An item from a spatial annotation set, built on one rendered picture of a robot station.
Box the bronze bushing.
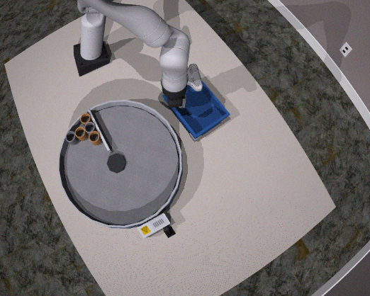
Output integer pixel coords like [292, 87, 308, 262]
[80, 113, 93, 126]
[89, 131, 102, 145]
[75, 127, 88, 141]

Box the blue square tray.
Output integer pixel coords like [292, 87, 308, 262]
[170, 81, 230, 142]

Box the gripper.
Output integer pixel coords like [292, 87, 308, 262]
[161, 64, 203, 108]

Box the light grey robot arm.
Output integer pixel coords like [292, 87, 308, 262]
[77, 0, 190, 84]

